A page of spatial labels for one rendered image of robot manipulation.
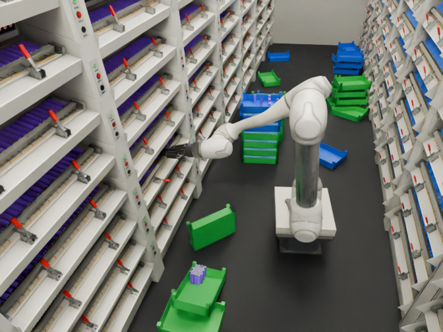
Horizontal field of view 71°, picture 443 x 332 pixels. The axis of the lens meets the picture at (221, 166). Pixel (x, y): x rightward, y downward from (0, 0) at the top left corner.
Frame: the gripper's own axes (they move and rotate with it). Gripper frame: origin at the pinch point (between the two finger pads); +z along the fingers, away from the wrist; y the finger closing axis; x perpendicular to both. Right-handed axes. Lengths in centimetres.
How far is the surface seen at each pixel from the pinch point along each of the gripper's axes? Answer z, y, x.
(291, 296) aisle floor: -65, -32, -78
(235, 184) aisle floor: -13, 48, -66
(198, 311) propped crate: -27, -59, -56
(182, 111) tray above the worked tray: -5.8, 25.1, 11.7
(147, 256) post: 3, -44, -36
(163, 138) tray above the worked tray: -7.0, -3.8, 11.1
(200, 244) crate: -9, -16, -60
